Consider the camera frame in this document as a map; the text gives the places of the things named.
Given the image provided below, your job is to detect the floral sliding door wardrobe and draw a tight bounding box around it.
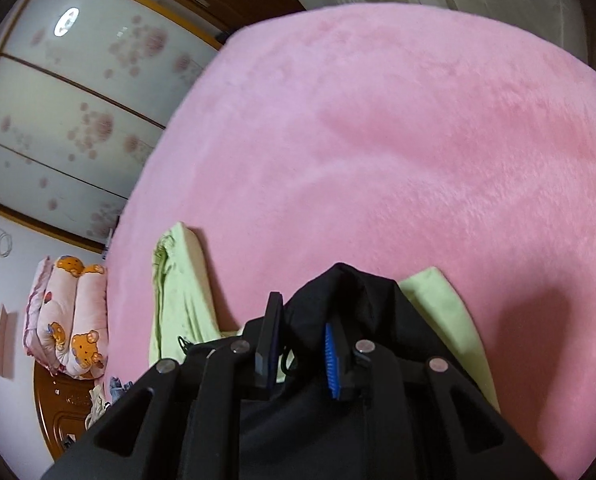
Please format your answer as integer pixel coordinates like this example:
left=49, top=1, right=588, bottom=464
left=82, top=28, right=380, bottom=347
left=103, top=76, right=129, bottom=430
left=0, top=0, right=224, bottom=253

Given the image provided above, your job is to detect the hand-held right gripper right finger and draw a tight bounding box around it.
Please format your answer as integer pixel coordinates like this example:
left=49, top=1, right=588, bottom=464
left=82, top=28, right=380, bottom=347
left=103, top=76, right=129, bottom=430
left=324, top=317, right=559, bottom=480

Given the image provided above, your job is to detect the pink fluffy bed blanket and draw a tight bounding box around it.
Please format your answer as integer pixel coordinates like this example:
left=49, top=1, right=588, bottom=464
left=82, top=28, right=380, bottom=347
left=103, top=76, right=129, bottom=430
left=100, top=2, right=596, bottom=480

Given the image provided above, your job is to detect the green and black hooded jacket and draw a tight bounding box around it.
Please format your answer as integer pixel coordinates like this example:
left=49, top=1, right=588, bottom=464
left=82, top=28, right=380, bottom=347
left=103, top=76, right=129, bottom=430
left=149, top=221, right=501, bottom=480

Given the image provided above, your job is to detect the pale wall shelf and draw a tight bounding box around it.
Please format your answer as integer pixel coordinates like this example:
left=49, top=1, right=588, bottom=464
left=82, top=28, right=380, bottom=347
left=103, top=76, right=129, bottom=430
left=0, top=304, right=18, bottom=378

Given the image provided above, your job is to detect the grey crumpled cloth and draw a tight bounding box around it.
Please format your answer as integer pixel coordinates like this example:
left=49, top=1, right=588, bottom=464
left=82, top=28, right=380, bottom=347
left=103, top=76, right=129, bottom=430
left=109, top=376, right=134, bottom=403

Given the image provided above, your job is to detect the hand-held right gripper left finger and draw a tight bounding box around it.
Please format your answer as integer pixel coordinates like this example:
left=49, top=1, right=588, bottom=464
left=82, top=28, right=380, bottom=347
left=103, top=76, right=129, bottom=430
left=40, top=291, right=285, bottom=480

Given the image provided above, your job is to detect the folded bear print quilt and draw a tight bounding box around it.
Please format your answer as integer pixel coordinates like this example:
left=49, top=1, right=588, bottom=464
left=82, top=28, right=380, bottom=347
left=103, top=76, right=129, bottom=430
left=24, top=254, right=110, bottom=380

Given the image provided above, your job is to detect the brown wooden headboard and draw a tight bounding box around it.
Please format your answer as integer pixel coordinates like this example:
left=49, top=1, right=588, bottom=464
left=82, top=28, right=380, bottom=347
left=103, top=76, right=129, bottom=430
left=33, top=360, right=114, bottom=461

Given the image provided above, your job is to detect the beige crumpled cloth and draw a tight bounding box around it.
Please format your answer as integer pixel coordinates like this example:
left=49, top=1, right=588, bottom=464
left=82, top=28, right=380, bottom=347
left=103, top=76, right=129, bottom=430
left=87, top=384, right=110, bottom=428

